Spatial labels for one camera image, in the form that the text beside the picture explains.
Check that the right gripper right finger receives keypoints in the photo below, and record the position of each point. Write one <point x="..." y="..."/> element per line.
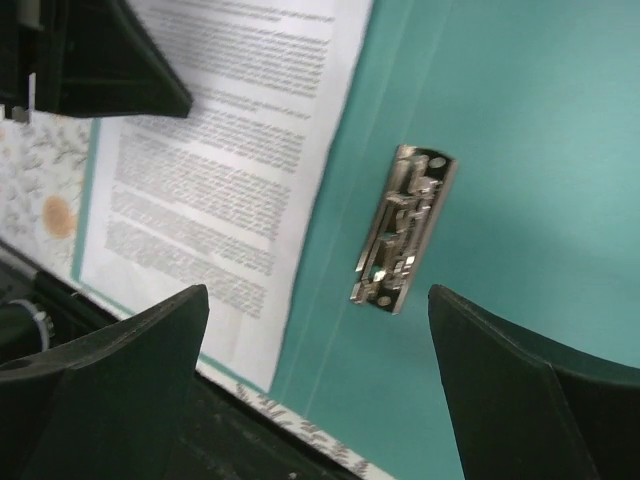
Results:
<point x="523" y="406"/>

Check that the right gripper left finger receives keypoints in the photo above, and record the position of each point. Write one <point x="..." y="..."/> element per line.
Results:
<point x="106" y="405"/>

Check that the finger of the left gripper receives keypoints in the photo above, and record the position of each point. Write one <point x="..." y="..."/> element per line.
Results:
<point x="95" y="59"/>

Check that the printed paper sheet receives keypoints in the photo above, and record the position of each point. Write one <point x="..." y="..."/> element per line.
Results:
<point x="224" y="196"/>

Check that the metal folder clip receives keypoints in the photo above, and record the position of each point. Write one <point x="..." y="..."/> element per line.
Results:
<point x="415" y="191"/>

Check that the teal plastic folder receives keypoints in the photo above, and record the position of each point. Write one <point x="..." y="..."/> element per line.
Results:
<point x="538" y="101"/>

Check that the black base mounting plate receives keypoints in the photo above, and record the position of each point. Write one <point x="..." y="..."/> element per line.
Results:
<point x="46" y="317"/>

